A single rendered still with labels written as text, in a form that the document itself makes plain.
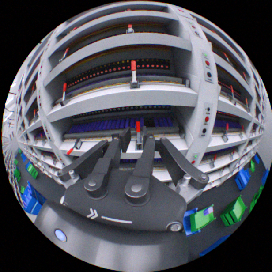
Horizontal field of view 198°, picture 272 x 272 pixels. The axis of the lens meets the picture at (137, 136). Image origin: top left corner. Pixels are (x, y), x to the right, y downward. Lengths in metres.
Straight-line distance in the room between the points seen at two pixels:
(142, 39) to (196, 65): 0.17
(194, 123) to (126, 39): 0.33
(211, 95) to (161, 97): 0.17
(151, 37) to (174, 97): 0.20
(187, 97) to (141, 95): 0.13
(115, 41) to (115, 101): 0.20
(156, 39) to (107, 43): 0.14
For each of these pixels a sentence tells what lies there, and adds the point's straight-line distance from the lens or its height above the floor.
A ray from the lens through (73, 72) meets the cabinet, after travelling 0.60.
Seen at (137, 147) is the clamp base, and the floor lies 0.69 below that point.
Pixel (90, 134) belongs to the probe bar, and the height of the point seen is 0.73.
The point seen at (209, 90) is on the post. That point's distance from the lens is 0.31.
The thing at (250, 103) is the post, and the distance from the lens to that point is 0.91.
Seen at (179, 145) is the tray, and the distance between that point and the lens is 0.34.
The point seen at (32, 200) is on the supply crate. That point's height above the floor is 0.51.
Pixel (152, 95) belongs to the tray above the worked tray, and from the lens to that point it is 0.24.
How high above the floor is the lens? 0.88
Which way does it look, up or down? 31 degrees down
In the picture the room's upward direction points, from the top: 5 degrees counter-clockwise
